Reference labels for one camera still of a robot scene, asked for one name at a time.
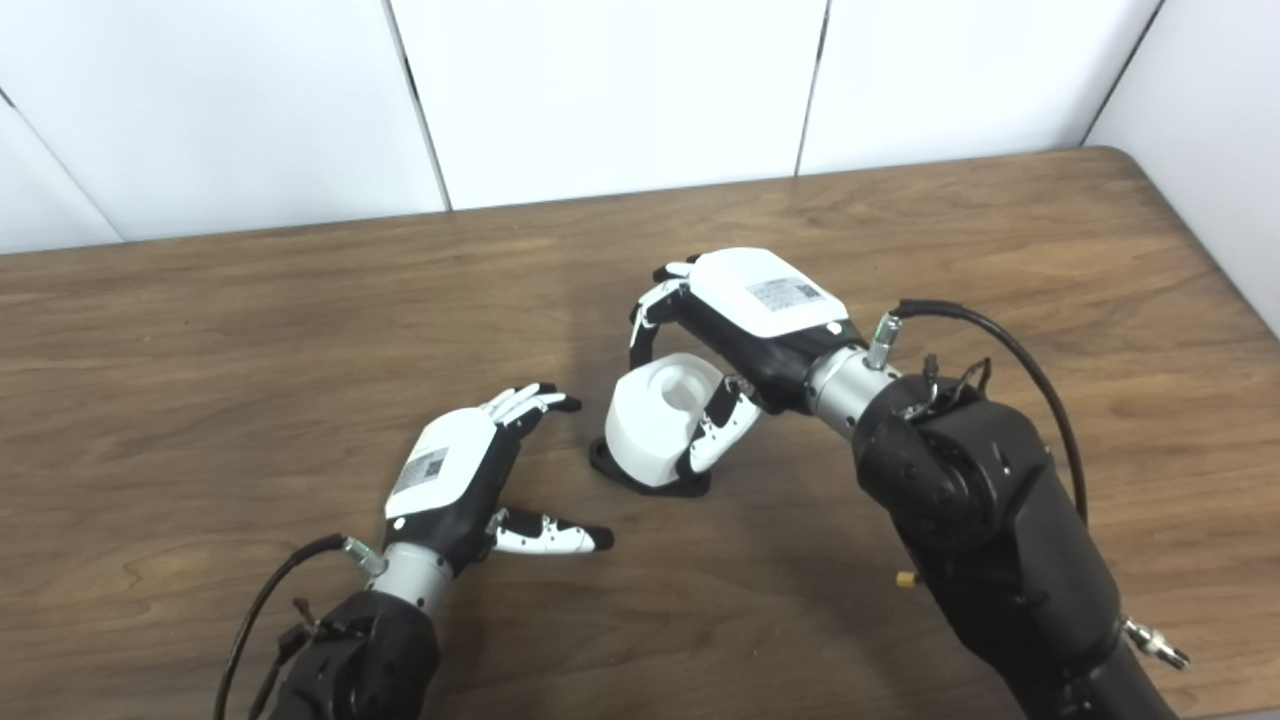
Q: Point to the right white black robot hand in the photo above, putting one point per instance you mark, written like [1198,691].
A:
[765,300]

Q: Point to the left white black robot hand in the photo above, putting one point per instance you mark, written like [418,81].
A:
[445,480]

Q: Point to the round white plastic piece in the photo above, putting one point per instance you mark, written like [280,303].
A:
[650,430]

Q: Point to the black flanged holder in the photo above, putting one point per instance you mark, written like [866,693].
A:
[690,488]

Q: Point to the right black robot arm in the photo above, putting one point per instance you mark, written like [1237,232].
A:
[1000,540]

